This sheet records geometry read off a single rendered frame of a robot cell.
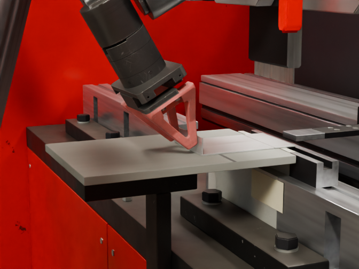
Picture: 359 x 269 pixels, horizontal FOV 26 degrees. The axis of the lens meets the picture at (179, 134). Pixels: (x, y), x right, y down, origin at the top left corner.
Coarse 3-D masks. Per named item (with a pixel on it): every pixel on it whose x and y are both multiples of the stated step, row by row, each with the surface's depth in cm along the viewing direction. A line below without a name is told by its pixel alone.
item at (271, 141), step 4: (248, 136) 103; (252, 136) 103; (256, 136) 103; (260, 136) 103; (264, 136) 103; (268, 136) 103; (260, 140) 100; (264, 140) 100; (268, 140) 100; (272, 140) 100; (276, 140) 100; (280, 140) 100; (268, 144) 98; (272, 144) 98; (276, 144) 98; (280, 144) 98; (284, 144) 98; (288, 144) 98; (292, 144) 98; (276, 148) 97
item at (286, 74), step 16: (256, 16) 101; (272, 16) 97; (256, 32) 101; (272, 32) 97; (256, 48) 102; (272, 48) 98; (288, 48) 95; (256, 64) 104; (272, 64) 98; (288, 64) 95; (288, 80) 97
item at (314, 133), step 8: (312, 128) 107; (320, 128) 107; (328, 128) 107; (336, 128) 107; (344, 128) 107; (352, 128) 107; (288, 136) 104; (296, 136) 102; (304, 136) 103; (312, 136) 103; (320, 136) 104; (328, 136) 104; (336, 136) 105; (344, 136) 105
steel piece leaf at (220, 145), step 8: (184, 136) 97; (224, 136) 103; (232, 136) 103; (240, 136) 103; (200, 144) 93; (208, 144) 98; (216, 144) 98; (224, 144) 98; (232, 144) 98; (240, 144) 98; (248, 144) 98; (256, 144) 98; (264, 144) 98; (200, 152) 93; (208, 152) 94; (216, 152) 94; (224, 152) 94; (232, 152) 94
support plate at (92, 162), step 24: (48, 144) 99; (72, 144) 99; (96, 144) 99; (120, 144) 99; (144, 144) 99; (168, 144) 99; (72, 168) 87; (96, 168) 87; (120, 168) 87; (144, 168) 87; (168, 168) 87; (192, 168) 88; (216, 168) 89; (240, 168) 90
